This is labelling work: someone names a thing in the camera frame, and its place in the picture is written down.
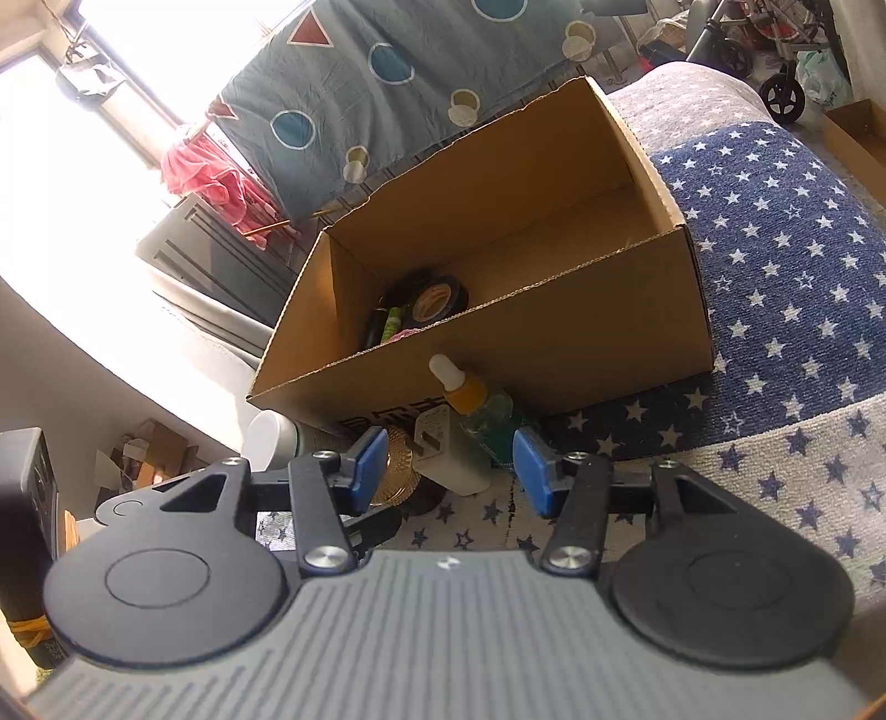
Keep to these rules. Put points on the blue hanging sheet with circles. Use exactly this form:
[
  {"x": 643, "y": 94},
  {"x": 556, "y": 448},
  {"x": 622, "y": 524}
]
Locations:
[{"x": 415, "y": 104}]

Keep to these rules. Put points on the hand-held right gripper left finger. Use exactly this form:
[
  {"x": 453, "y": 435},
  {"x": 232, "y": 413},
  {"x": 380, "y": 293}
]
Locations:
[{"x": 370, "y": 471}]

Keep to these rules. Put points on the blue white star-print blanket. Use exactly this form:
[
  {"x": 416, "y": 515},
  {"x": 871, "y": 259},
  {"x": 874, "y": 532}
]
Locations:
[{"x": 796, "y": 277}]

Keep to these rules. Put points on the white charger plug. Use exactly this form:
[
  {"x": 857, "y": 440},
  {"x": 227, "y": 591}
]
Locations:
[{"x": 450, "y": 464}]

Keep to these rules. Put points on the white jar with green label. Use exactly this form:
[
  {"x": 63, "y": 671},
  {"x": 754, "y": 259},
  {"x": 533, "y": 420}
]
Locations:
[{"x": 273, "y": 436}]

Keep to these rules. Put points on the black car key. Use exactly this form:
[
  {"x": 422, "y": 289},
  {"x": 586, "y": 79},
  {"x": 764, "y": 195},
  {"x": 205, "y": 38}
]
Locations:
[{"x": 375, "y": 325}]

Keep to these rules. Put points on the green dropper bottle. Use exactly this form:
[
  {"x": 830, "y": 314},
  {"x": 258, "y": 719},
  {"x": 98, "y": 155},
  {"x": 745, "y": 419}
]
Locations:
[{"x": 484, "y": 415}]

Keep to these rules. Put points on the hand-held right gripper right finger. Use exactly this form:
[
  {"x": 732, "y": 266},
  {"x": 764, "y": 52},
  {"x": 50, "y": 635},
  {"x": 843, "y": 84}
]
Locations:
[{"x": 533, "y": 478}]

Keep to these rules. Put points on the red hanging garment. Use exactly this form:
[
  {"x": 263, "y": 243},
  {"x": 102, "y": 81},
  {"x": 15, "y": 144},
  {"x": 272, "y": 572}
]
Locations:
[{"x": 207, "y": 180}]

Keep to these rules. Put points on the white curtain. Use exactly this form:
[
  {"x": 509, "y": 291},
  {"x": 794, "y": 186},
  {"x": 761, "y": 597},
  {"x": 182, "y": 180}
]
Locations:
[{"x": 207, "y": 339}]

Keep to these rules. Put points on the brass clothes rod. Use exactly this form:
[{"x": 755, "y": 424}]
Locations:
[{"x": 277, "y": 223}]

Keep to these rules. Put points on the black cylinder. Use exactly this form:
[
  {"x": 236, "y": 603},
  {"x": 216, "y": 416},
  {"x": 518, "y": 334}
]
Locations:
[{"x": 426, "y": 502}]

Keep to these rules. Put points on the grey folding panel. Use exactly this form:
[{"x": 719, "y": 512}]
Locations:
[{"x": 207, "y": 256}]

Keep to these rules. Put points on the white plastic bag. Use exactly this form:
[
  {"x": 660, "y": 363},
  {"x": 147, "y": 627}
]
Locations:
[{"x": 824, "y": 76}]

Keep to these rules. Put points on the brown cardboard box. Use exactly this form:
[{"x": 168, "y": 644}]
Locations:
[{"x": 588, "y": 346}]

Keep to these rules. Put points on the black wheelchair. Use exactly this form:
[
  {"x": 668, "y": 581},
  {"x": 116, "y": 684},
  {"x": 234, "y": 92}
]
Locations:
[{"x": 782, "y": 100}]

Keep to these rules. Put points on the printed cardboard box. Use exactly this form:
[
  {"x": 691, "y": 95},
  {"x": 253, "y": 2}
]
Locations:
[{"x": 159, "y": 450}]

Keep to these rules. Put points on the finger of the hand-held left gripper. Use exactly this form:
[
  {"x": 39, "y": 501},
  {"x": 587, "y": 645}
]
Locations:
[{"x": 377, "y": 529}]

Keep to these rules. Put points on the black tape roll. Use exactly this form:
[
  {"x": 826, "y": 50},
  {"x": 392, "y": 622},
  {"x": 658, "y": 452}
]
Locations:
[{"x": 450, "y": 294}]

